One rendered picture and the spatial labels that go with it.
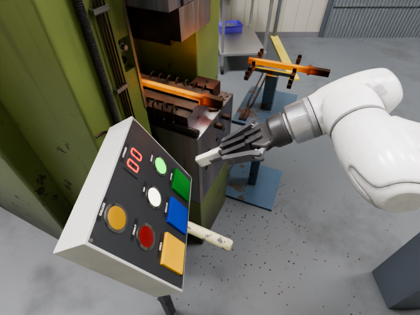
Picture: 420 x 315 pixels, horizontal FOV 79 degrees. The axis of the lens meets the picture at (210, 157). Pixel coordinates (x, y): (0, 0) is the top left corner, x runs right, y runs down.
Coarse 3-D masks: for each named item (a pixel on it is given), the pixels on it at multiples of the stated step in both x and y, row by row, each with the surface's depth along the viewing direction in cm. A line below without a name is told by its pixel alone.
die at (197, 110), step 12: (168, 84) 115; (180, 84) 115; (156, 96) 108; (168, 96) 108; (180, 96) 107; (156, 108) 104; (168, 108) 104; (180, 108) 104; (192, 108) 102; (204, 108) 112; (168, 120) 105; (180, 120) 102; (192, 120) 105
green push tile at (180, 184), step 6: (174, 168) 73; (174, 174) 71; (180, 174) 73; (174, 180) 70; (180, 180) 72; (186, 180) 75; (174, 186) 68; (180, 186) 71; (186, 186) 74; (180, 192) 70; (186, 192) 73; (186, 198) 72
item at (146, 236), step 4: (144, 228) 53; (148, 228) 54; (140, 232) 52; (144, 232) 53; (148, 232) 54; (152, 232) 55; (140, 236) 51; (144, 236) 52; (148, 236) 53; (152, 236) 55; (140, 240) 51; (144, 240) 52; (148, 240) 53; (152, 240) 54; (144, 244) 52; (148, 244) 52
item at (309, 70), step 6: (252, 60) 132; (258, 60) 132; (264, 60) 132; (270, 60) 132; (270, 66) 131; (276, 66) 130; (282, 66) 129; (288, 66) 128; (294, 66) 127; (300, 66) 127; (306, 66) 127; (312, 66) 126; (306, 72) 126; (312, 72) 126; (318, 72) 125; (324, 72) 124
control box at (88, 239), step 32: (128, 128) 61; (96, 160) 58; (96, 192) 48; (128, 192) 53; (160, 192) 63; (96, 224) 44; (128, 224) 50; (160, 224) 59; (64, 256) 44; (96, 256) 44; (128, 256) 47; (160, 256) 55; (160, 288) 55
